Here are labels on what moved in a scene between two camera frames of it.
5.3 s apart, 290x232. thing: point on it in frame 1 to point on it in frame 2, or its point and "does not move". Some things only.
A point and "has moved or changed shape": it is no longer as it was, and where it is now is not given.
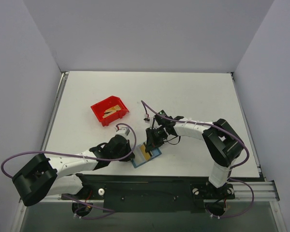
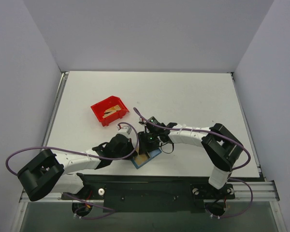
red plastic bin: (99, 108) does not move
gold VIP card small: (147, 155) has moved or changed shape
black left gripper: (129, 153) does not move
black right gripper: (153, 139) to (145, 144)
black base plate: (151, 193) does not move
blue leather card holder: (138, 158) does not move
